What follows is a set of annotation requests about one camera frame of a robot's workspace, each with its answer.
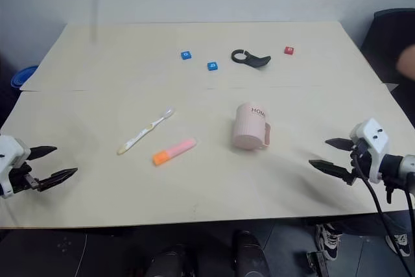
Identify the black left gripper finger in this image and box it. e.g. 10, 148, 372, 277
38, 167, 79, 193
28, 145, 58, 162

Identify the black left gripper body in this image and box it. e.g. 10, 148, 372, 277
8, 162, 42, 194

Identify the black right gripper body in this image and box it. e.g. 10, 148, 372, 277
344, 141, 373, 186

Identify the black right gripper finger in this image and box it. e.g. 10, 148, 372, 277
324, 137, 353, 152
308, 159, 353, 186

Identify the person's bare hand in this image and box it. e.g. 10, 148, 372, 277
396, 44, 415, 80

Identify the person's jeans leg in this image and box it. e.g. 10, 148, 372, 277
332, 210, 415, 236

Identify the black white sneaker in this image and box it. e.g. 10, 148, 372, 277
314, 223, 343, 261
385, 232, 412, 258

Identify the blue plastic basket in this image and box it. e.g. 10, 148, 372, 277
10, 65, 39, 89

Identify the pink ribbed mug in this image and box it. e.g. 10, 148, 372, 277
231, 102, 272, 151

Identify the white yellow toothbrush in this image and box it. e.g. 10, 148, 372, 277
116, 106, 176, 156

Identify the black chair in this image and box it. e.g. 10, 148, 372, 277
359, 8, 415, 91

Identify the dark rounded shape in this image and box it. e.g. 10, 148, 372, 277
232, 230, 272, 277
147, 244, 197, 277

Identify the pink tube with orange cap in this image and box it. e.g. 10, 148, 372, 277
151, 138, 198, 167

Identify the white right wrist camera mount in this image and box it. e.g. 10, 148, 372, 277
349, 118, 392, 184

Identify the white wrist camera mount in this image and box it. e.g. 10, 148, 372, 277
0, 134, 32, 199
349, 118, 392, 184

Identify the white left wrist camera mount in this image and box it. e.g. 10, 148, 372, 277
0, 134, 32, 199

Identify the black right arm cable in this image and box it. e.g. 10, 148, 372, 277
351, 152, 415, 277

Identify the black ring clamp part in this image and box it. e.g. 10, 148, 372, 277
231, 49, 272, 68

